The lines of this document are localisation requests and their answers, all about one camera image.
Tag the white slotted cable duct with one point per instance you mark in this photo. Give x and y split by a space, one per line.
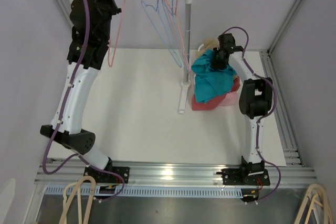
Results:
178 192

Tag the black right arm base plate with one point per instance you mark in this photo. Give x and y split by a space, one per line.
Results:
234 177

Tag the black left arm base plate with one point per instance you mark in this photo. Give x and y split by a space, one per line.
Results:
112 174

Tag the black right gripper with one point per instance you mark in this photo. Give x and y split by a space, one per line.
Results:
214 64

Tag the tan t-shirt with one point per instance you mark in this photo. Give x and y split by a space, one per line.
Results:
211 43

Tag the white perforated plastic basket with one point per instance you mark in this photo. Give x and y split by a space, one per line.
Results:
202 47

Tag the beige wooden hangers right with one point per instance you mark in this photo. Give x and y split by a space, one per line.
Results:
314 207

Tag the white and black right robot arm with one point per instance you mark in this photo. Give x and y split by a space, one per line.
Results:
255 103

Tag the aluminium mounting rail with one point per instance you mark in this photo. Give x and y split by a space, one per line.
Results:
185 175

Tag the pink t-shirt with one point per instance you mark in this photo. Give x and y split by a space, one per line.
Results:
230 99

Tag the teal t-shirt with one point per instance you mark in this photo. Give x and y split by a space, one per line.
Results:
210 83

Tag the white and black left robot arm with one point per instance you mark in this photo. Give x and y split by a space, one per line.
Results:
66 126

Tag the coral red t-shirt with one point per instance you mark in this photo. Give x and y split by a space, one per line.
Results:
213 103

